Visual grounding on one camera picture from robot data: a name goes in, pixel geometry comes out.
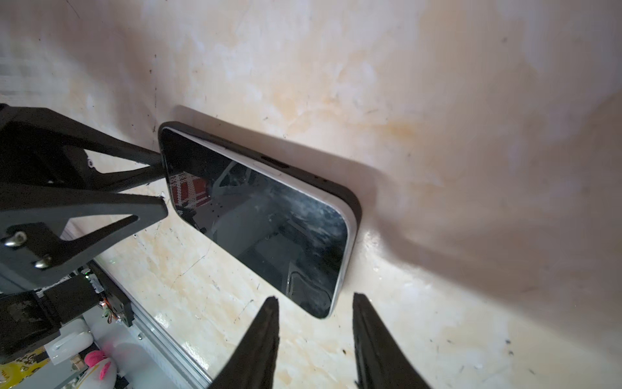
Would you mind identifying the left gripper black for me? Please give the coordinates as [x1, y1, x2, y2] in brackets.
[0, 104, 169, 363]

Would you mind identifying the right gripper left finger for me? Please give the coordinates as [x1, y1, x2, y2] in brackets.
[209, 297, 280, 388]

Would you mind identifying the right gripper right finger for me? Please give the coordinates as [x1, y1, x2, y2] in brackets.
[352, 293, 429, 388]

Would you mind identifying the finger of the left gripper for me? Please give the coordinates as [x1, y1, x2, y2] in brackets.
[1, 104, 165, 192]

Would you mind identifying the black smartphone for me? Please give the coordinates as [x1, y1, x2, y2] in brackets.
[159, 122, 362, 319]

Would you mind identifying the black phone case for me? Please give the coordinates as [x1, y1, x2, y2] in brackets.
[158, 122, 362, 246]

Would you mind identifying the pink white plush toy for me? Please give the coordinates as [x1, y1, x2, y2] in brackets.
[75, 350, 118, 389]

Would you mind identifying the aluminium front rail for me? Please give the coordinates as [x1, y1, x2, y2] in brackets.
[62, 223, 212, 389]

